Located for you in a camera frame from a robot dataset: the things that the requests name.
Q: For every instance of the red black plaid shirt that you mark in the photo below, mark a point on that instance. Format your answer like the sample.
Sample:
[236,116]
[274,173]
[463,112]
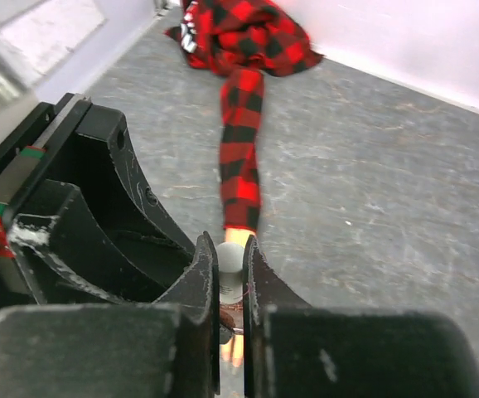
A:
[242,41]

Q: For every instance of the mannequin hand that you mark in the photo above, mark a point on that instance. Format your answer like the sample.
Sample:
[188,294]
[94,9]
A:
[232,353]

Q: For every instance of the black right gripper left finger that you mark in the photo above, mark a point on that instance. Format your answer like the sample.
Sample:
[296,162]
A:
[168,348]

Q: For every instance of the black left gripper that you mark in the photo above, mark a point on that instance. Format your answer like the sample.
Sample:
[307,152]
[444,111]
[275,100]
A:
[98,235]

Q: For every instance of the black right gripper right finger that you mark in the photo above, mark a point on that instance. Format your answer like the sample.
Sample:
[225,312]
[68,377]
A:
[293,349]

